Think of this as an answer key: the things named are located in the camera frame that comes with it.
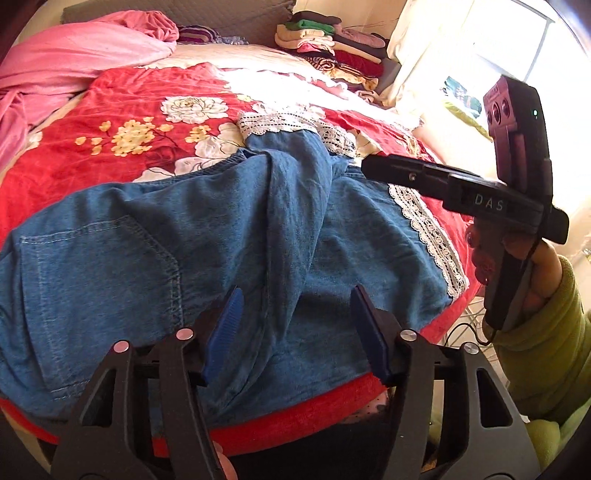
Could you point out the cream curtain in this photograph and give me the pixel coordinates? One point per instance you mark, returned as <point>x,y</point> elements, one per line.
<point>415,55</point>

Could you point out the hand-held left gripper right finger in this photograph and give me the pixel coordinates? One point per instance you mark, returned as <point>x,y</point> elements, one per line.
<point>369,327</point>

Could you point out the green cloth on window sill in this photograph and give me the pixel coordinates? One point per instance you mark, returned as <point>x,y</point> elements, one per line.
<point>466,108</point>

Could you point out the pink blanket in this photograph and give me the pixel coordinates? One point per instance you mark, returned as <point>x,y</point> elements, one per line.
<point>69,60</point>

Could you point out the purple striped cloth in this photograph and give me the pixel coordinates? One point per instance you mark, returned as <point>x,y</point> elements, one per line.
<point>198,34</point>

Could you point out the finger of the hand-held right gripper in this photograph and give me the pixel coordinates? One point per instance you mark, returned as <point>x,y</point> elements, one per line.
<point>401,171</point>

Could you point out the person's green sleeved right forearm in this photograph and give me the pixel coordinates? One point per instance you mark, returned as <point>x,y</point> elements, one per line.
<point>549,350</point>

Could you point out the red floral blanket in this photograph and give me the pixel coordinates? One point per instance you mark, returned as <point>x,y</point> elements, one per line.
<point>138,101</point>

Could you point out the person's left hand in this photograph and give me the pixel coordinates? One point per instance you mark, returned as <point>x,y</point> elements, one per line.
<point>226,464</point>

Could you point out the blue denim pants with lace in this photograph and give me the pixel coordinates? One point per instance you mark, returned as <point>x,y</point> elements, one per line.
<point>138,258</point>

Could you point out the grey quilted headboard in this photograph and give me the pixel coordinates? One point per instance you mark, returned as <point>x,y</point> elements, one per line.
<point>231,18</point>

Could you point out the stack of folded clothes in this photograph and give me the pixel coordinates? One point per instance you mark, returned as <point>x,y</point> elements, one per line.
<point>341,55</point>

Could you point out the person's right hand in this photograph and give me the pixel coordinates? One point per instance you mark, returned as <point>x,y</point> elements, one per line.
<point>540,277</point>

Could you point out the window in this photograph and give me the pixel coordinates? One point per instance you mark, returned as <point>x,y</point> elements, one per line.
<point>517,41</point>

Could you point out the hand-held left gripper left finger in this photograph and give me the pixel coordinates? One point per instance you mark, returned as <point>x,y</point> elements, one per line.
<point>224,327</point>

